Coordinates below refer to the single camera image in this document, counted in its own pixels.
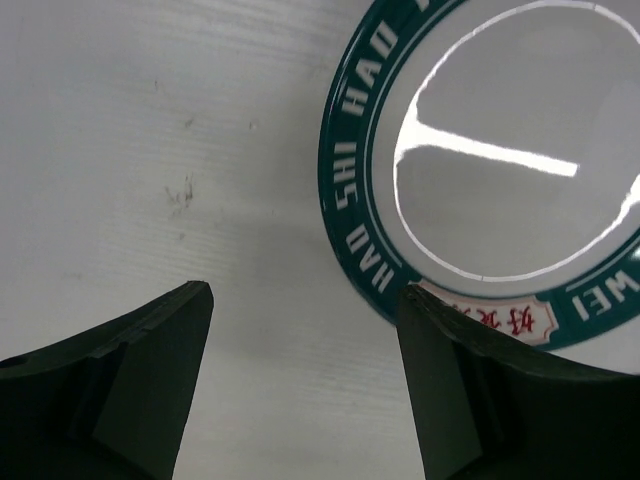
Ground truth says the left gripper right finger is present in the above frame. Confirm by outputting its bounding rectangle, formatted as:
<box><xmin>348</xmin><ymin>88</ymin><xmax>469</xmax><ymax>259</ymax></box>
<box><xmin>396</xmin><ymin>285</ymin><xmax>639</xmax><ymax>479</ymax></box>

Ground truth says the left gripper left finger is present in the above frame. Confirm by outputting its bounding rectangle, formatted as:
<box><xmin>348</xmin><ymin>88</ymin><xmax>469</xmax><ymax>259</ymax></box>
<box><xmin>1</xmin><ymin>281</ymin><xmax>214</xmax><ymax>479</ymax></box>

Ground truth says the teal rimmed white plate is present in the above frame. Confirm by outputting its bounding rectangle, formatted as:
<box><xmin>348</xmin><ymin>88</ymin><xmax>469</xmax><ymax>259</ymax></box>
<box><xmin>318</xmin><ymin>1</ymin><xmax>639</xmax><ymax>350</ymax></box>

